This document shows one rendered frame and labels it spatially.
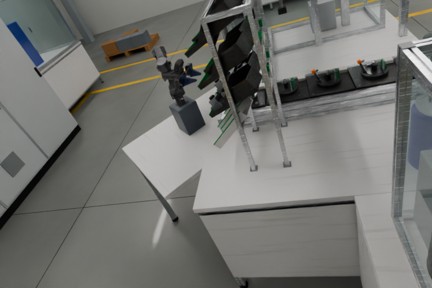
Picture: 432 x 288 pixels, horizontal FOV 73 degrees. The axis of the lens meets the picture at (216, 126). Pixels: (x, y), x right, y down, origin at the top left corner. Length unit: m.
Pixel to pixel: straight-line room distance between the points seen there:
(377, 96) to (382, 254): 0.87
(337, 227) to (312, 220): 0.13
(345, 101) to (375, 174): 0.49
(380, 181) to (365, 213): 0.18
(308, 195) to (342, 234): 0.31
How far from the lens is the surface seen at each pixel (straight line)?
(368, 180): 1.42
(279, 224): 1.51
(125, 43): 7.42
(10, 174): 4.17
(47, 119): 4.61
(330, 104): 1.75
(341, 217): 1.48
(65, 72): 5.82
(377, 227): 1.28
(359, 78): 1.86
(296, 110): 1.74
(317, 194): 1.37
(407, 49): 0.83
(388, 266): 1.21
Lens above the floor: 1.93
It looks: 34 degrees down
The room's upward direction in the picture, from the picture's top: 22 degrees counter-clockwise
